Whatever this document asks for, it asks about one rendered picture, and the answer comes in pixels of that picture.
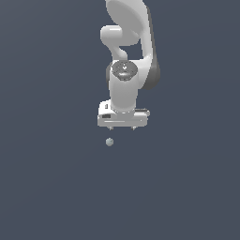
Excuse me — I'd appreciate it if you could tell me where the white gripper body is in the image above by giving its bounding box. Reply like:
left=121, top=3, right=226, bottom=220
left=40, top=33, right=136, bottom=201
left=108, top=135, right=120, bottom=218
left=97, top=99, right=151, bottom=128

